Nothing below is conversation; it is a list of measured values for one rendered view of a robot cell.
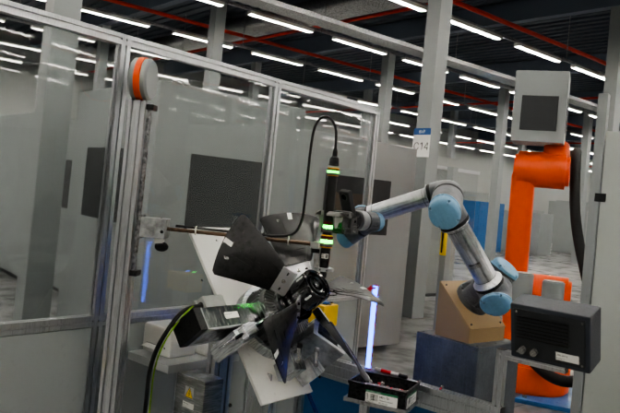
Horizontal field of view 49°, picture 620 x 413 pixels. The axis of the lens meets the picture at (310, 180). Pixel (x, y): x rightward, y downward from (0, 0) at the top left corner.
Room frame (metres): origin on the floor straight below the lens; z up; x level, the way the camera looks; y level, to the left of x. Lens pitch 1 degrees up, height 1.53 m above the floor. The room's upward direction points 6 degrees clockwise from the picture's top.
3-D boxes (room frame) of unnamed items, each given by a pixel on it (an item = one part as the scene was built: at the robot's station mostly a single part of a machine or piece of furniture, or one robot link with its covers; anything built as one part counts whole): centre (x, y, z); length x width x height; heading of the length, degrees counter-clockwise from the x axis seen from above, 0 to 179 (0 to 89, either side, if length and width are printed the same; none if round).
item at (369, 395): (2.43, -0.34, 0.84); 0.22 x 0.17 x 0.07; 65
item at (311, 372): (2.36, -0.06, 0.91); 0.12 x 0.08 x 0.12; 51
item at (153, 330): (2.60, 0.49, 0.91); 0.17 x 0.16 x 0.11; 51
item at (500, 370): (2.33, -0.72, 0.96); 0.03 x 0.03 x 0.20; 51
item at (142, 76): (2.44, 0.64, 1.88); 0.17 x 0.15 x 0.16; 141
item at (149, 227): (2.43, 0.55, 1.35); 0.10 x 0.07 x 0.08; 86
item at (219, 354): (2.16, 0.19, 1.03); 0.15 x 0.10 x 0.14; 51
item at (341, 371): (2.60, -0.38, 0.82); 0.90 x 0.04 x 0.08; 51
